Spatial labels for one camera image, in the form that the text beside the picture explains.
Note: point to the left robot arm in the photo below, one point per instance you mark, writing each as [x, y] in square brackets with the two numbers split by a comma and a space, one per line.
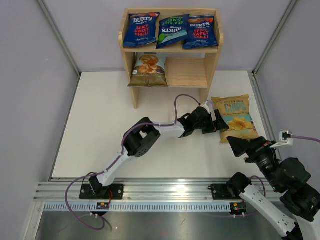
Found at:
[138, 140]

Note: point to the yellow kettle chips bag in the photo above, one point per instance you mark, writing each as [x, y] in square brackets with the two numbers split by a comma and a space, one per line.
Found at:
[235, 112]

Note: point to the blue Burts sea salt bag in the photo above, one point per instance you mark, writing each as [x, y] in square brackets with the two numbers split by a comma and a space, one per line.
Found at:
[172, 30]

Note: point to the blue Burts chilli bag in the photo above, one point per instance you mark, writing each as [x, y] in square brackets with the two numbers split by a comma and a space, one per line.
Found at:
[200, 32]
[141, 29]

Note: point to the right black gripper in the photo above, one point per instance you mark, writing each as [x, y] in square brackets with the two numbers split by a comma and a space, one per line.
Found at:
[240, 146]

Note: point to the light blue cassava chips bag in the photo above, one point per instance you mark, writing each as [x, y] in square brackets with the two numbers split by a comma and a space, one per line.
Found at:
[149, 70]

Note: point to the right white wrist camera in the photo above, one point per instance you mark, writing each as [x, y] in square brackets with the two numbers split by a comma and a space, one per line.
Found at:
[285, 140]

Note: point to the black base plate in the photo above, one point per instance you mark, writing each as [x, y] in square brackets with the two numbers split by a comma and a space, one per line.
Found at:
[219, 191]
[113, 192]

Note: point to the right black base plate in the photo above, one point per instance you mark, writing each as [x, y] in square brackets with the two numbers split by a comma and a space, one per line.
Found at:
[219, 191]

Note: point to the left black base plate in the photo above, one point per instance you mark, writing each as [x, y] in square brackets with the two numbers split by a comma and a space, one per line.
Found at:
[113, 192]

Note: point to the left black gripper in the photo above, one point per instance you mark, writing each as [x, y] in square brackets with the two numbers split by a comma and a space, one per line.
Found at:
[217, 125]

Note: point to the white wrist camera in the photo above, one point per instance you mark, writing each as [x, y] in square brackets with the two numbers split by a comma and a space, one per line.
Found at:
[207, 105]
[285, 140]

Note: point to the aluminium mounting rail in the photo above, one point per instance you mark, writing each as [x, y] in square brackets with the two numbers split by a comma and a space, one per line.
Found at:
[138, 195]

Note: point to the wooden two-tier shelf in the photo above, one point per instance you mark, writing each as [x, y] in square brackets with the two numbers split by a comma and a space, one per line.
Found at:
[185, 68]

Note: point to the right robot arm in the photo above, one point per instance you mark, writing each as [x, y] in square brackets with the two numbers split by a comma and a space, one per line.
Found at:
[289, 178]

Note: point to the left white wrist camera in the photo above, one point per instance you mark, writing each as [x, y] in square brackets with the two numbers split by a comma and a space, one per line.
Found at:
[207, 105]

